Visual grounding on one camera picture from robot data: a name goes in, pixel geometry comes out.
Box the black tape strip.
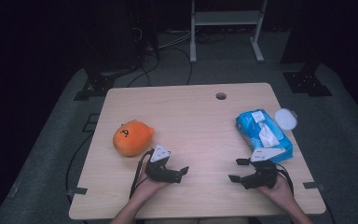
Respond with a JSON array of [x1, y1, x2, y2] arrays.
[[66, 186, 89, 197], [302, 181, 326, 191]]

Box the blue wet wipes pack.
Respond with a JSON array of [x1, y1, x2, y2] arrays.
[[235, 107, 299, 164]]

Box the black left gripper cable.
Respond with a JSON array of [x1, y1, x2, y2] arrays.
[[129, 148, 155, 200]]

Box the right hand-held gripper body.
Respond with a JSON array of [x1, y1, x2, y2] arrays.
[[240, 147, 286, 190]]

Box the orange plush toy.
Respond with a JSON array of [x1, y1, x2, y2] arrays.
[[112, 119, 156, 158]]

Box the black stand base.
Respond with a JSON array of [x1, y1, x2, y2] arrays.
[[73, 66, 138, 102], [282, 61, 333, 98]]

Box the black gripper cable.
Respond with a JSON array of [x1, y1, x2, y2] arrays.
[[275, 163, 295, 196], [129, 148, 155, 200]]

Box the white metal stand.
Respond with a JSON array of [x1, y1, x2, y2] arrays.
[[189, 0, 269, 64]]

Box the white floor cables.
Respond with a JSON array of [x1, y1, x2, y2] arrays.
[[158, 29, 194, 50]]

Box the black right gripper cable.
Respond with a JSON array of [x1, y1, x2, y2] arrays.
[[275, 163, 295, 196]]

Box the person's left hand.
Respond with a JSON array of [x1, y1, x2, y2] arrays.
[[132, 171, 171, 201]]

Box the black floor cable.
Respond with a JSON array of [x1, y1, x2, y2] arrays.
[[127, 46, 194, 89]]

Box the person's right hand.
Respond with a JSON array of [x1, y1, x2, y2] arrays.
[[256, 175, 295, 206]]

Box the black cable beside table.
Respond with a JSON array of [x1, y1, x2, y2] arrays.
[[64, 133, 95, 203]]

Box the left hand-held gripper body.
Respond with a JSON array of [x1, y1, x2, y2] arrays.
[[145, 144, 183, 184]]

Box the white wet wipe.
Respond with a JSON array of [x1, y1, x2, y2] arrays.
[[258, 121, 281, 148]]

